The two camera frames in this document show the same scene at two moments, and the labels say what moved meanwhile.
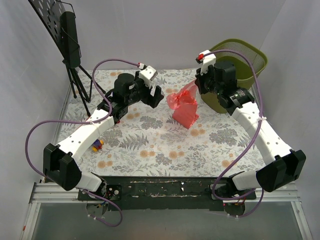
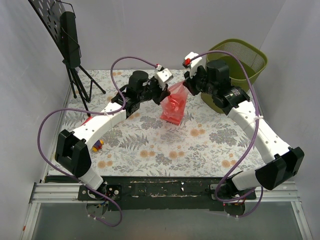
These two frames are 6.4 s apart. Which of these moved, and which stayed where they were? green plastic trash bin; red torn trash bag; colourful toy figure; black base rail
Moved: red torn trash bag
Stayed: black base rail; colourful toy figure; green plastic trash bin
